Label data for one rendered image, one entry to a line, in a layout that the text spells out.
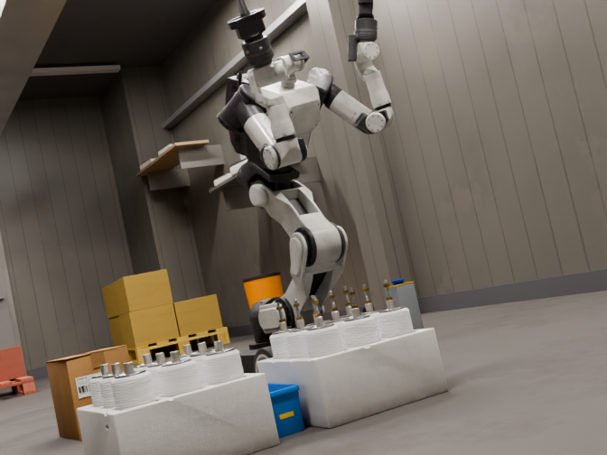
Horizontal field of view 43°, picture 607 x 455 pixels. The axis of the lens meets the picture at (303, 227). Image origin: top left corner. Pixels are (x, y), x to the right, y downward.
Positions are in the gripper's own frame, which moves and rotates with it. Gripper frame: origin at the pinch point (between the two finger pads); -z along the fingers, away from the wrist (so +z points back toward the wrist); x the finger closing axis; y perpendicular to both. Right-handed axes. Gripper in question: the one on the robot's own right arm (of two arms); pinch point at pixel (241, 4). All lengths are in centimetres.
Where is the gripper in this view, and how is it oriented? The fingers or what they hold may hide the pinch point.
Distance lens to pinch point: 245.3
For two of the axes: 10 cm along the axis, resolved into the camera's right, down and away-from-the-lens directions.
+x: 8.7, -4.3, 2.2
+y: 3.7, 3.2, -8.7
